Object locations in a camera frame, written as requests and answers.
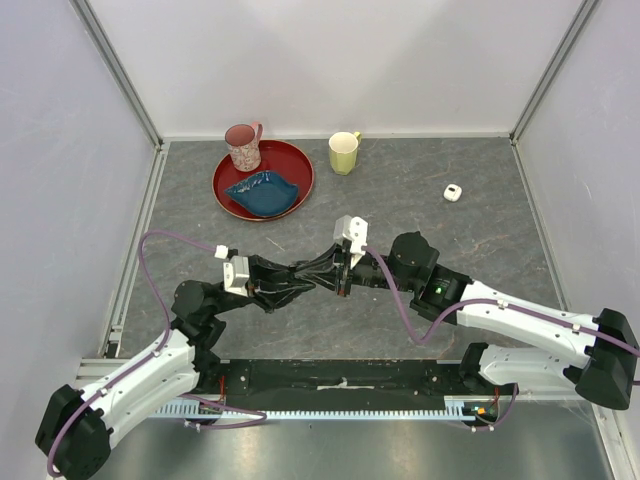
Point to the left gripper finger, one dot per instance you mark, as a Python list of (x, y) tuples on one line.
[(295, 287), (303, 268)]

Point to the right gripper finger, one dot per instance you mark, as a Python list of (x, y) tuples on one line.
[(328, 280), (330, 260)]

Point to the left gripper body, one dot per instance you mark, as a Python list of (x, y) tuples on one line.
[(255, 290)]

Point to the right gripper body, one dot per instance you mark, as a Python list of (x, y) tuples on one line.
[(343, 265)]

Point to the white earbud charging case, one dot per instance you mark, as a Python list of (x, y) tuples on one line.
[(452, 193)]

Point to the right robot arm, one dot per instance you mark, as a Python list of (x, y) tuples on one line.
[(596, 356)]

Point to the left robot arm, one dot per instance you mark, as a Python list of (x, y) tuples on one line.
[(80, 427)]

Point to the blue leaf-shaped dish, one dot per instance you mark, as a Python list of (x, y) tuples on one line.
[(264, 194)]

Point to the red round tray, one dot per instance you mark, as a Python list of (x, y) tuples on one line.
[(284, 158)]

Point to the yellow-green mug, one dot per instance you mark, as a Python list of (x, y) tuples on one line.
[(343, 151)]

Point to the pink floral mug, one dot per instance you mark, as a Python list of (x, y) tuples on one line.
[(243, 145)]

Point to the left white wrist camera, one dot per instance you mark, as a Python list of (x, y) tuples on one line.
[(236, 271)]

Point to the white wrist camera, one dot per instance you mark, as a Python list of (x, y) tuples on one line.
[(236, 271), (354, 230)]

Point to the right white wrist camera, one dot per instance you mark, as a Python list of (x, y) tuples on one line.
[(354, 230)]

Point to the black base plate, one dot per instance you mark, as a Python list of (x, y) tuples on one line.
[(341, 385)]

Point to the light blue cable duct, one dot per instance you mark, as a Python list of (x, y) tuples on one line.
[(194, 410)]

